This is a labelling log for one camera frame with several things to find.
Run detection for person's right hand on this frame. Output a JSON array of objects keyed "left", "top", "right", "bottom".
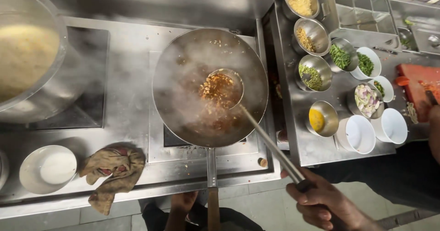
[{"left": 280, "top": 167, "right": 370, "bottom": 231}]

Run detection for long-handled steel ladle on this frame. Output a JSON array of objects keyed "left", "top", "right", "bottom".
[{"left": 206, "top": 68, "right": 315, "bottom": 193}]

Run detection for empty white bowl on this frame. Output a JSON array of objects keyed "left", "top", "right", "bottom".
[
  {"left": 336, "top": 114, "right": 377, "bottom": 155},
  {"left": 371, "top": 108, "right": 409, "bottom": 145}
]

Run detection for steel prep counter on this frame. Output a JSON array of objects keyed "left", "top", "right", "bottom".
[{"left": 269, "top": 0, "right": 440, "bottom": 167}]

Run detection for person's left hand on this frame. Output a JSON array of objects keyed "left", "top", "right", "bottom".
[{"left": 171, "top": 191, "right": 199, "bottom": 219}]

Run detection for steel bowl of chopped garlic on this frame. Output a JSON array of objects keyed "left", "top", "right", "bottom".
[{"left": 292, "top": 18, "right": 331, "bottom": 57}]

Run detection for dirty brown kitchen cloth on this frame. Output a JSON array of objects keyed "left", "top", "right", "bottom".
[{"left": 79, "top": 147, "right": 146, "bottom": 216}]

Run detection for steel bowl of yellow sauce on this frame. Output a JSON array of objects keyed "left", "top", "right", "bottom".
[{"left": 305, "top": 101, "right": 340, "bottom": 138}]

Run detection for steel compartment tray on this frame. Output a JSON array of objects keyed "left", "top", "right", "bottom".
[{"left": 316, "top": 0, "right": 402, "bottom": 50}]

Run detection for small white bowl of greens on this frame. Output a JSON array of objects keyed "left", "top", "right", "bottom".
[{"left": 367, "top": 75, "right": 395, "bottom": 103}]

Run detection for pale vegetable scraps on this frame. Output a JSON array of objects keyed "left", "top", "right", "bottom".
[{"left": 406, "top": 102, "right": 419, "bottom": 125}]

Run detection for steel bowl of chopped chillies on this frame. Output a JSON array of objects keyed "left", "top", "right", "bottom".
[{"left": 296, "top": 54, "right": 333, "bottom": 93}]

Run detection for large steel pot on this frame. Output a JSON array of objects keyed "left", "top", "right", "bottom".
[{"left": 0, "top": 0, "right": 94, "bottom": 124}]

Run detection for steel bowl of yellow shreds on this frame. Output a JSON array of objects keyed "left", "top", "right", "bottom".
[{"left": 283, "top": 0, "right": 321, "bottom": 21}]

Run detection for wide white ceramic bowl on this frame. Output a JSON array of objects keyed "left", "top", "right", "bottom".
[{"left": 19, "top": 145, "right": 78, "bottom": 195}]

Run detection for steel container with knob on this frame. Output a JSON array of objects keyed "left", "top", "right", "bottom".
[{"left": 388, "top": 0, "right": 440, "bottom": 56}]

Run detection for steel wok with wooden handle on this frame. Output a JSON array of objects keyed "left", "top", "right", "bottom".
[{"left": 152, "top": 28, "right": 270, "bottom": 231}]

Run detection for person's black clothing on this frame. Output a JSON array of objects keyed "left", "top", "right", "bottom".
[{"left": 142, "top": 202, "right": 266, "bottom": 231}]

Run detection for black knife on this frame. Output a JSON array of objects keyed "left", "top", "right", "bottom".
[{"left": 425, "top": 90, "right": 439, "bottom": 106}]

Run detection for steel cooking range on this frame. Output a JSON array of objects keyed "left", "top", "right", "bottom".
[{"left": 0, "top": 16, "right": 281, "bottom": 220}]

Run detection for brown fried food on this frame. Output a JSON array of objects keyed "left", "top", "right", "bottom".
[{"left": 175, "top": 39, "right": 246, "bottom": 132}]

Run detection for red cutting board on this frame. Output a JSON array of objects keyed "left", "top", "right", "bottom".
[{"left": 396, "top": 63, "right": 440, "bottom": 122}]

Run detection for white bowl of chopped greens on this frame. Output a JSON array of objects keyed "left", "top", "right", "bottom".
[{"left": 350, "top": 46, "right": 382, "bottom": 81}]

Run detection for steel bowl of sliced onion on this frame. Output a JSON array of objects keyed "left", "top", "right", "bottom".
[{"left": 346, "top": 83, "right": 385, "bottom": 120}]

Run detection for steel bowl of green beans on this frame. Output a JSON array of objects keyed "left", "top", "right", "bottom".
[{"left": 326, "top": 38, "right": 360, "bottom": 73}]

